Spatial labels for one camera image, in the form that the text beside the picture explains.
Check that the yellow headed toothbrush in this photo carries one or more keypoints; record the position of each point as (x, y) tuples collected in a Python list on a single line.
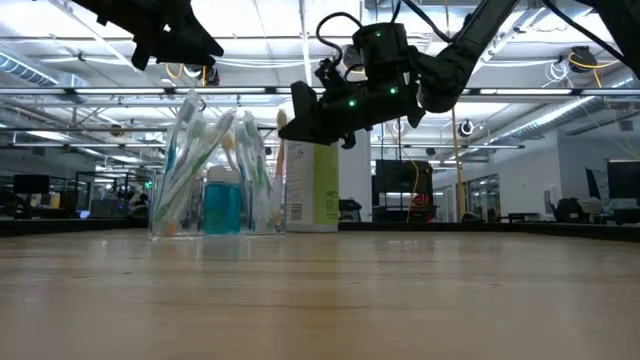
[(228, 142)]

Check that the black office chair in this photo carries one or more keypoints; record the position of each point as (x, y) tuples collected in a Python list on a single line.
[(570, 210), (350, 209)]

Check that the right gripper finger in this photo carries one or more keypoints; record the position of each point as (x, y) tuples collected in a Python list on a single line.
[(305, 125)]

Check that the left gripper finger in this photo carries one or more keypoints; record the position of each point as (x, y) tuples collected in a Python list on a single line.
[(192, 47)]

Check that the long ceiling light strip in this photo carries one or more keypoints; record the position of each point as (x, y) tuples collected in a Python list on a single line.
[(120, 91)]

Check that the black aluminium table frame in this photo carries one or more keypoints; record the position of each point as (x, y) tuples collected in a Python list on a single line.
[(75, 226)]

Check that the white green wipes canister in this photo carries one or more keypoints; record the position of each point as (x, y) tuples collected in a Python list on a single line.
[(312, 190)]

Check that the orange white toothbrush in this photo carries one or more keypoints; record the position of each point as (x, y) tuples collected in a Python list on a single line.
[(280, 150), (170, 229)]

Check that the yellow container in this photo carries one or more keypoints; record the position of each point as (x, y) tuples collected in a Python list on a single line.
[(54, 200)]

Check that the white building pillar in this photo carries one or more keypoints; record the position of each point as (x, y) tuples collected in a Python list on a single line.
[(357, 180)]

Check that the black computer monitor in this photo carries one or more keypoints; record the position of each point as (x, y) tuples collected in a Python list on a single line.
[(625, 180), (30, 183)]

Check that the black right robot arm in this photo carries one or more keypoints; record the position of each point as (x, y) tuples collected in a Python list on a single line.
[(460, 55)]

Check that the clear bag of toothbrushes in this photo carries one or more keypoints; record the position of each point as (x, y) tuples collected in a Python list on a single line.
[(200, 162)]

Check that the black equipment cabinet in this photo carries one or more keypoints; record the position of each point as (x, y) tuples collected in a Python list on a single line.
[(402, 175)]

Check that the blue mouthwash bottle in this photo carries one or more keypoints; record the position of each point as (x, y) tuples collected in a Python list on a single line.
[(222, 210)]

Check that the silver air duct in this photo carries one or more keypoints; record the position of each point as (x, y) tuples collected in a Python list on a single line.
[(550, 117), (25, 70)]

